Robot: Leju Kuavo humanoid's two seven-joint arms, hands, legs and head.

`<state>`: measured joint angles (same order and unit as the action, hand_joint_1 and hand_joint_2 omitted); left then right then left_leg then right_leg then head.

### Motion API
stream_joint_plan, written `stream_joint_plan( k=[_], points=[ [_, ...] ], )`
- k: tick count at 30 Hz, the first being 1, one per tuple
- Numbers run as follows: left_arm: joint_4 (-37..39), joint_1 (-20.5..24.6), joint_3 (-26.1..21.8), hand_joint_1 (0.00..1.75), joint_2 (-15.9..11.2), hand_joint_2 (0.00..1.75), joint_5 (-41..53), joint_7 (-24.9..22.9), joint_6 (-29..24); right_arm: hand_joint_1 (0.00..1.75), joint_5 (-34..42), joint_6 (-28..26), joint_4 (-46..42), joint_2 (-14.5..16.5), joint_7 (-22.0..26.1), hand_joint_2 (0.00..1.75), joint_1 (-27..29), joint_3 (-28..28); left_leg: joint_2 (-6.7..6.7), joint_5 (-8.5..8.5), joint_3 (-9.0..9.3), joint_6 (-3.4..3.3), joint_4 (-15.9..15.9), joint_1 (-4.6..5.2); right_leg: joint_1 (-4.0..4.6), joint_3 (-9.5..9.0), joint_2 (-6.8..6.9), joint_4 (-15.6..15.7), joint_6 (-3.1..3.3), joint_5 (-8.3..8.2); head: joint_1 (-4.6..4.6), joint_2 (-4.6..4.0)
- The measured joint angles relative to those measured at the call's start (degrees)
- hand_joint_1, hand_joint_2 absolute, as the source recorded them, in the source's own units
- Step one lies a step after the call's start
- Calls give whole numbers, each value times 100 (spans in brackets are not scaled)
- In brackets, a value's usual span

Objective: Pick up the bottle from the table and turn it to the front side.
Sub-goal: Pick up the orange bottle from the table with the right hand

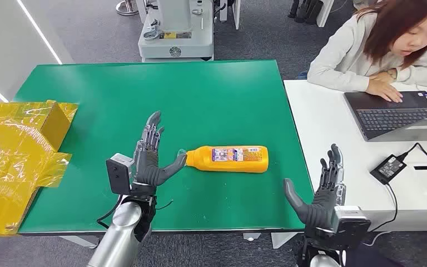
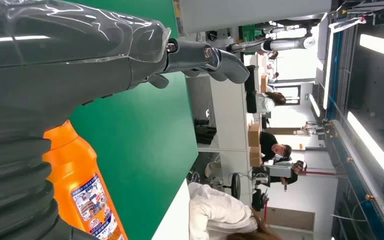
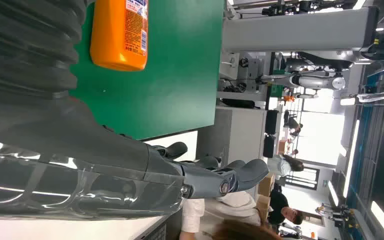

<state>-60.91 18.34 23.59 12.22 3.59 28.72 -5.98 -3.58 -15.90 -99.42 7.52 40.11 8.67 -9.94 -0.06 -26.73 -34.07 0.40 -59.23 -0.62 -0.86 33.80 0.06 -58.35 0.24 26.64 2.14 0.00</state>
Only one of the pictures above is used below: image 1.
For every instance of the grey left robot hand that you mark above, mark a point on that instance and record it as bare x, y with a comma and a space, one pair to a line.
147, 169

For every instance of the person's left hand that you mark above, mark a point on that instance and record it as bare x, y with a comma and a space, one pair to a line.
383, 76

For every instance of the person's right hand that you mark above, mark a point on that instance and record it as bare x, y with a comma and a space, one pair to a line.
383, 90

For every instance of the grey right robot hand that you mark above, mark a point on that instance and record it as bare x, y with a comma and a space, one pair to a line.
318, 212

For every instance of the orange detergent bottle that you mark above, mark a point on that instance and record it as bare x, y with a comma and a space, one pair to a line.
232, 166

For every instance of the white robot base machine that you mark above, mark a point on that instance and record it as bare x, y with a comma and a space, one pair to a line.
176, 40

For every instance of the dark grey laptop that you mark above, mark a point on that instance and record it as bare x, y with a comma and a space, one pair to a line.
394, 118

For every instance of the person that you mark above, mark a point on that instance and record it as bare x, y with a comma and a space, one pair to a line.
346, 51

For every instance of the white table foot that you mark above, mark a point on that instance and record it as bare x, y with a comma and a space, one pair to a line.
251, 237
82, 241
281, 238

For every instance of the white desk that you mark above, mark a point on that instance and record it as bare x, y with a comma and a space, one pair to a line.
327, 121

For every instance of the green table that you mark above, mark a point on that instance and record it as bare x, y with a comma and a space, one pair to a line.
162, 103

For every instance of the black power adapter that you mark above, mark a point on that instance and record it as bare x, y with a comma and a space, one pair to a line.
388, 168

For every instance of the blue fabric item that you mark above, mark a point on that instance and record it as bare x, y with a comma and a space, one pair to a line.
302, 75

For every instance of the white furniture panel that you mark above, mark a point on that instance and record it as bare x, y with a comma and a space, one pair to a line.
236, 13
324, 13

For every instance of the yellow film-wrapped cardboard box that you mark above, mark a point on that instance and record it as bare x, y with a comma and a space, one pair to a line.
11, 154

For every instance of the chrome stand base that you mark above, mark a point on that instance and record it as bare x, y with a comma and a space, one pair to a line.
127, 8

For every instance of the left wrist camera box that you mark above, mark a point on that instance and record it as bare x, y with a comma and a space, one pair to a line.
118, 175

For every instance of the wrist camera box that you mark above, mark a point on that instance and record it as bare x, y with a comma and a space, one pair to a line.
351, 225
118, 175

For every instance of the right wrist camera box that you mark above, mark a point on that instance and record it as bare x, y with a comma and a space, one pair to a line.
351, 225

